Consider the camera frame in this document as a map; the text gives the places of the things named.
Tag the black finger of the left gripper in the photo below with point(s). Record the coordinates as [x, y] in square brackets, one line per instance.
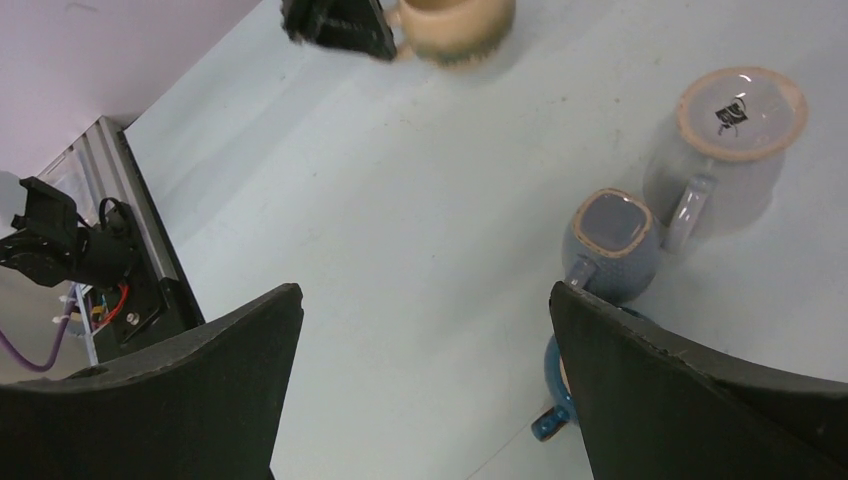
[357, 26]

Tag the beige ceramic mug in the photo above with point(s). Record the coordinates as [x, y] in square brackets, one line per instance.
[451, 34]

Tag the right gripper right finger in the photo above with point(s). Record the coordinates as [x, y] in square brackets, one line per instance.
[652, 404]

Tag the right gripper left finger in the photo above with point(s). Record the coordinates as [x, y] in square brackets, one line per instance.
[205, 404]

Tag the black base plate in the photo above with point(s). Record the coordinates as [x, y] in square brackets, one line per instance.
[160, 303]

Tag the grey mug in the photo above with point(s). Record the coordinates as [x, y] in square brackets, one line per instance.
[611, 247]
[717, 161]

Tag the blue ceramic mug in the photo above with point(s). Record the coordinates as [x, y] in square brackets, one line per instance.
[563, 411]

